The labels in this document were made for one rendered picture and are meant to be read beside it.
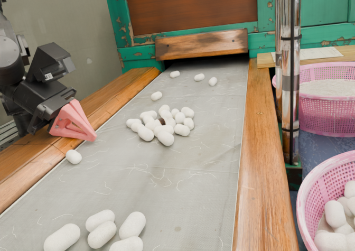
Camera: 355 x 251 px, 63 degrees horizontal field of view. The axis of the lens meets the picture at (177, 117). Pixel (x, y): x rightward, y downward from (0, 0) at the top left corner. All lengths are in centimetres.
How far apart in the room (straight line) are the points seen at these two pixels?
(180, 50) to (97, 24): 123
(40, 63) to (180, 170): 29
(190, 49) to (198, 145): 51
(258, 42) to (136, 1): 43
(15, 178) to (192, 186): 26
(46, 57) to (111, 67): 162
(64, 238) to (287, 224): 22
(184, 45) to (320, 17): 41
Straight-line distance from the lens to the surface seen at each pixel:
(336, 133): 64
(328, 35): 100
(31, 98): 55
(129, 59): 107
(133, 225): 32
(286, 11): 41
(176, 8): 101
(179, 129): 51
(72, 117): 54
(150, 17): 104
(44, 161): 52
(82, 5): 216
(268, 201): 32
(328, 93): 71
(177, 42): 96
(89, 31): 216
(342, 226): 35
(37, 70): 53
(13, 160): 54
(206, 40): 94
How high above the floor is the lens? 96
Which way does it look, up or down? 22 degrees down
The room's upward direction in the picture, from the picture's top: 9 degrees counter-clockwise
